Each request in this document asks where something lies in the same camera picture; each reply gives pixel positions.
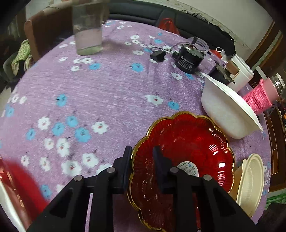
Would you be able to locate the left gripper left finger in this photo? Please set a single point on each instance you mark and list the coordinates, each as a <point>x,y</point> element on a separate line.
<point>87,203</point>

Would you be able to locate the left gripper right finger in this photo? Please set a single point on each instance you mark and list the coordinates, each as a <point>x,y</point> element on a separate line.
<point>199,198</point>

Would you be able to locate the cream plastic bowl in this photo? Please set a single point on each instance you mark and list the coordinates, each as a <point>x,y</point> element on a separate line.
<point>249,183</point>

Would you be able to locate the red scalloped glass bowl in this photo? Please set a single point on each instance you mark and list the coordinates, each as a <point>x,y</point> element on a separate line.
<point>194,144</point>

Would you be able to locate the white paper bowl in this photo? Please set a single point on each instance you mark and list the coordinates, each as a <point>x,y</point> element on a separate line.
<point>228,110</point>

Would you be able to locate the large red glass plate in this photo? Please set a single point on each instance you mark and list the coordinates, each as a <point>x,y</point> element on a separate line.
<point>21,199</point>

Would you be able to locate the pink knit-sleeve bottle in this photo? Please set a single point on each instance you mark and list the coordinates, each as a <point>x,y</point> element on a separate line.
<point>265,94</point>

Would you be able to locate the small black jar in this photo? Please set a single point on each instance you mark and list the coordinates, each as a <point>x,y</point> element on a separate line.
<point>221,74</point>

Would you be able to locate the white plastic jar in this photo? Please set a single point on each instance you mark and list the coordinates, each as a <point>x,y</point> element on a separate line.
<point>244,75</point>

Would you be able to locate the black cylindrical jar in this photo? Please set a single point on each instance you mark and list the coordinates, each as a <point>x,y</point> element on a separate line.
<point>188,58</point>

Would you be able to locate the black power adapter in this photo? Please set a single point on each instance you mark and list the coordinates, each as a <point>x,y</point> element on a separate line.
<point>158,56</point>

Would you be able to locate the green patterned blanket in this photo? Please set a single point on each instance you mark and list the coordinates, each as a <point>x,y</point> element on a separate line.
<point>23,58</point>

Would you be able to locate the black leather sofa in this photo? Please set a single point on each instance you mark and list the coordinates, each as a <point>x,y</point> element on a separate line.
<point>187,25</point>

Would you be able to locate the red plastic bag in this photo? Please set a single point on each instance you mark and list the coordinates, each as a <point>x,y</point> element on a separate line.
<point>168,25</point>

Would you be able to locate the brown armchair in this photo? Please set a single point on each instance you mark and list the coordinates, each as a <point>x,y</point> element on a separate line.
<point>48,28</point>

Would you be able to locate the clear green-lid water bottle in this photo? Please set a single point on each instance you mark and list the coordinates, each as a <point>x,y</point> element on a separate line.
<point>87,19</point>

